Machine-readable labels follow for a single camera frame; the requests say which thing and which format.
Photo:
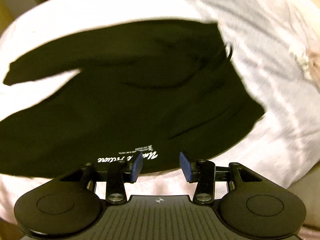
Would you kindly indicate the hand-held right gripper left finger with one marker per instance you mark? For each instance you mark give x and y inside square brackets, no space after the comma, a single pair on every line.
[136,167]

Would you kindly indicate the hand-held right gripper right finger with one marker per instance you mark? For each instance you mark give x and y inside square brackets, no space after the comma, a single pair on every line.
[185,167]

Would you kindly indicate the black garment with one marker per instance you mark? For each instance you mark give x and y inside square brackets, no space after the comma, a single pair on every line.
[130,105]

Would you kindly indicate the striped grey pink blanket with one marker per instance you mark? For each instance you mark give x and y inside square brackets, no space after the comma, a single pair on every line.
[262,105]

